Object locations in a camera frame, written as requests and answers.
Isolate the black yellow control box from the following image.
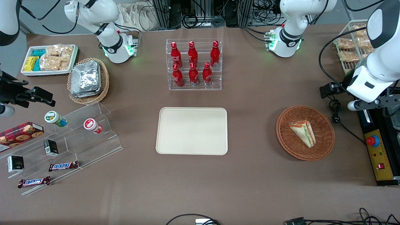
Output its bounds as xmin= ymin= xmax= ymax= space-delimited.
xmin=356 ymin=106 xmax=400 ymax=187

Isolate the oval light wicker basket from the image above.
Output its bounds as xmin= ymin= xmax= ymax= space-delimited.
xmin=67 ymin=57 xmax=110 ymax=105

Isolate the black looped cable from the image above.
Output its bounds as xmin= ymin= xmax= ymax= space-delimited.
xmin=165 ymin=213 xmax=221 ymax=225

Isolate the black power cable with plug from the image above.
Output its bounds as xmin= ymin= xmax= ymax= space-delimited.
xmin=327 ymin=96 xmax=368 ymax=146

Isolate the round brown wicker basket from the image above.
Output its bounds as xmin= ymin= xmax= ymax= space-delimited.
xmin=276 ymin=105 xmax=336 ymax=161

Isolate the triangle sandwich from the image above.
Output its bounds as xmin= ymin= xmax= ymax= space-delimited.
xmin=288 ymin=120 xmax=317 ymax=148

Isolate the black wrist mount bracket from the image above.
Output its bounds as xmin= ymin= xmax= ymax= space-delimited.
xmin=359 ymin=94 xmax=400 ymax=110

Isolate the small black carton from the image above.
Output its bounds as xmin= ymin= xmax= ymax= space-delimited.
xmin=7 ymin=155 xmax=24 ymax=173
xmin=43 ymin=139 xmax=59 ymax=156

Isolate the black cable with connector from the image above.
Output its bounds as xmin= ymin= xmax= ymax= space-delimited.
xmin=284 ymin=207 xmax=400 ymax=225

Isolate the white rectangular snack tray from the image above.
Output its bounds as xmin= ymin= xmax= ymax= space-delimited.
xmin=21 ymin=44 xmax=78 ymax=77

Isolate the clear acrylic stepped display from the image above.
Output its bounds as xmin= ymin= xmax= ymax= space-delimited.
xmin=0 ymin=101 xmax=123 ymax=196

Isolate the snickers chocolate bar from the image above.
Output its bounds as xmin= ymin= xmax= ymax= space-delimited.
xmin=18 ymin=176 xmax=51 ymax=188
xmin=48 ymin=161 xmax=79 ymax=172

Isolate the green lid yogurt cup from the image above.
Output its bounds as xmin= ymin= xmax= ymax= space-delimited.
xmin=44 ymin=111 xmax=68 ymax=128

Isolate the clear acrylic bottle rack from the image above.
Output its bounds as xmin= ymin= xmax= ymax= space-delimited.
xmin=166 ymin=38 xmax=223 ymax=91

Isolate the red tartan cookie box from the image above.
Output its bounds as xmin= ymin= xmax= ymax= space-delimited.
xmin=0 ymin=122 xmax=44 ymax=153

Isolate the red lid yogurt cup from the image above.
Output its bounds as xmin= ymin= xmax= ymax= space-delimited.
xmin=83 ymin=118 xmax=103 ymax=134

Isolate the stack of foil containers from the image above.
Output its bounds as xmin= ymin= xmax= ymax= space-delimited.
xmin=70 ymin=61 xmax=102 ymax=98

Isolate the white wire shelf rack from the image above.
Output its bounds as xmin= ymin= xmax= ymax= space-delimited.
xmin=333 ymin=20 xmax=375 ymax=75

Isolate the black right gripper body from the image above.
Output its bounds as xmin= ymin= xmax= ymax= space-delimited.
xmin=0 ymin=71 xmax=33 ymax=108

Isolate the clear plastic container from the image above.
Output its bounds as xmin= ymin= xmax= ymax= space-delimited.
xmin=391 ymin=106 xmax=400 ymax=130

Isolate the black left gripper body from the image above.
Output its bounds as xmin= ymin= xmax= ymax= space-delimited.
xmin=332 ymin=81 xmax=348 ymax=94

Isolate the beige plastic serving tray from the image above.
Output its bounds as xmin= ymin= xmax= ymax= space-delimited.
xmin=156 ymin=107 xmax=228 ymax=156

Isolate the red cola bottle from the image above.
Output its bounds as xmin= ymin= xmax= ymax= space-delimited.
xmin=189 ymin=62 xmax=199 ymax=86
xmin=172 ymin=64 xmax=184 ymax=87
xmin=210 ymin=41 xmax=220 ymax=68
xmin=202 ymin=62 xmax=213 ymax=86
xmin=170 ymin=42 xmax=183 ymax=68
xmin=188 ymin=41 xmax=198 ymax=68

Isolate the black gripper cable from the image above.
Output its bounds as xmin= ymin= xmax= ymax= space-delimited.
xmin=318 ymin=30 xmax=377 ymax=91

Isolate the yellow snack pack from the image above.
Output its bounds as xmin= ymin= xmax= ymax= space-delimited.
xmin=24 ymin=56 xmax=38 ymax=72

